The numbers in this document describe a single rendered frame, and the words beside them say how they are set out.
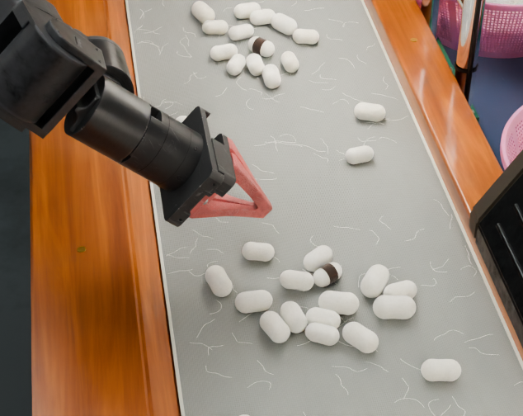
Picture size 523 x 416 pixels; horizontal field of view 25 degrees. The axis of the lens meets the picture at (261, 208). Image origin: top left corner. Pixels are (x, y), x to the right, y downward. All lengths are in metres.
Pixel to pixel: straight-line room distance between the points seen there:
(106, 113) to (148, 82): 0.42
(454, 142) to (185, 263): 0.32
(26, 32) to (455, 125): 0.52
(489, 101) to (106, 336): 0.65
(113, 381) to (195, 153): 0.20
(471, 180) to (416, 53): 0.24
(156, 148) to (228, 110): 0.36
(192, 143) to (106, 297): 0.17
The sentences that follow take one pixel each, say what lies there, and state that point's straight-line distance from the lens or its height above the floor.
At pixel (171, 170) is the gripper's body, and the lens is 1.01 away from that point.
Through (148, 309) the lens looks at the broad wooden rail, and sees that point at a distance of 1.08.
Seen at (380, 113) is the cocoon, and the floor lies 0.75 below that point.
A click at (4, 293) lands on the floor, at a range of 2.24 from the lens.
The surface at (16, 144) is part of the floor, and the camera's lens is 2.60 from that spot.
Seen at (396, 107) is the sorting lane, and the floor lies 0.74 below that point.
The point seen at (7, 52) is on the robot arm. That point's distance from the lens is 0.97.
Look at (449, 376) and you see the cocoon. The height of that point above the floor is 0.75.
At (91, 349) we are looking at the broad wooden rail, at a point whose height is 0.76.
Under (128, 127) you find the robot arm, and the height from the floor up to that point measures 0.94.
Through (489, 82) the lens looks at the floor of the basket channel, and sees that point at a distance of 1.54.
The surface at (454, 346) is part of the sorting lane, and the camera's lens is 1.08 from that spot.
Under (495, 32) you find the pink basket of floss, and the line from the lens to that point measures 1.55.
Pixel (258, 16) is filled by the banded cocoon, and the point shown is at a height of 0.76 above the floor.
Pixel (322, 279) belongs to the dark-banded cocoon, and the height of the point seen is 0.75.
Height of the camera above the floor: 1.51
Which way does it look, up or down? 39 degrees down
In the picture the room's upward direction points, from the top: straight up
